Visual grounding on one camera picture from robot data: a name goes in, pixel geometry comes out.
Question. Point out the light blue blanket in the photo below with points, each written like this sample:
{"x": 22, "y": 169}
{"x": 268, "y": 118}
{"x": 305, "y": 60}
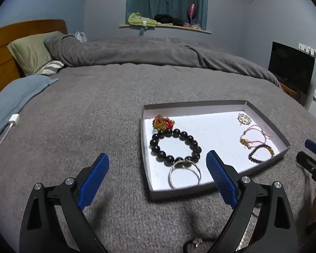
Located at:
{"x": 15, "y": 92}

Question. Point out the shallow grey cardboard box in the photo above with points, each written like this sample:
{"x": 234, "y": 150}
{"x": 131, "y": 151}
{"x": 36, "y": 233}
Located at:
{"x": 216, "y": 126}

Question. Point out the striped pillow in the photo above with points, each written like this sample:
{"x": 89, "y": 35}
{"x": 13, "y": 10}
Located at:
{"x": 52, "y": 67}

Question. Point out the white plastic bag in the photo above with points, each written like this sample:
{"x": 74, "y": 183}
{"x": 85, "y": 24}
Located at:
{"x": 80, "y": 37}

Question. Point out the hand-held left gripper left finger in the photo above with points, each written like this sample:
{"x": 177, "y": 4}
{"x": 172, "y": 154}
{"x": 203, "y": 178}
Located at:
{"x": 93, "y": 181}

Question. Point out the wooden bed headboard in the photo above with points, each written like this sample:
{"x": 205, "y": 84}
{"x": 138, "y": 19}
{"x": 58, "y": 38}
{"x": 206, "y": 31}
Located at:
{"x": 0, "y": 63}

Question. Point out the olive green pillow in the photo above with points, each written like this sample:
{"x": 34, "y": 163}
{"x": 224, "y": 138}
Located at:
{"x": 29, "y": 50}

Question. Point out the grey duvet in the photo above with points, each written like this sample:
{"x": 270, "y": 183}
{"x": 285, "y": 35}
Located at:
{"x": 147, "y": 50}

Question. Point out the grey knit bedspread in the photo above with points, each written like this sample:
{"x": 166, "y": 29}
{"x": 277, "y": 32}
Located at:
{"x": 81, "y": 126}

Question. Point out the black television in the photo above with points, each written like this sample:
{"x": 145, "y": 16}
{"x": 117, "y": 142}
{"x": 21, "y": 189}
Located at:
{"x": 291, "y": 66}

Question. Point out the thin silver bangle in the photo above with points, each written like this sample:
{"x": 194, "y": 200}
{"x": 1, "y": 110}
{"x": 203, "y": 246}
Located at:
{"x": 186, "y": 164}

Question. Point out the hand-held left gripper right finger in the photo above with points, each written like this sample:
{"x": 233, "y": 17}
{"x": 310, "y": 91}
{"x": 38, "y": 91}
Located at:
{"x": 222, "y": 179}

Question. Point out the green cloth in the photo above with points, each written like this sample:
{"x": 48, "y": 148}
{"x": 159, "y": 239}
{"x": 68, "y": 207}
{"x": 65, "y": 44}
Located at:
{"x": 138, "y": 19}

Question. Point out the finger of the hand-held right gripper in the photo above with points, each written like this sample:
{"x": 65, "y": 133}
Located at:
{"x": 312, "y": 166}
{"x": 314, "y": 146}

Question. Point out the pink cloth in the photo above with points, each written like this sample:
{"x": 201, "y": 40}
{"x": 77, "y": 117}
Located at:
{"x": 193, "y": 25}

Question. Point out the wooden window sill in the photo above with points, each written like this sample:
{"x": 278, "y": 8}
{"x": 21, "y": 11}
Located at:
{"x": 173, "y": 27}

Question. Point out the row of wall hooks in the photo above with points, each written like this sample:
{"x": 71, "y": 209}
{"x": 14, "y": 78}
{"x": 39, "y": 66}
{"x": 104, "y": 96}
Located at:
{"x": 308, "y": 49}

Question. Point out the pink balloon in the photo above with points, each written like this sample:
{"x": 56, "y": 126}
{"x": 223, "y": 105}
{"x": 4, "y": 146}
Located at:
{"x": 191, "y": 9}

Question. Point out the black cloth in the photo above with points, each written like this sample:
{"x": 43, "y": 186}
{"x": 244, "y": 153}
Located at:
{"x": 168, "y": 19}

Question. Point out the wooden television stand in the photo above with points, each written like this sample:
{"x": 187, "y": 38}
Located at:
{"x": 289, "y": 91}

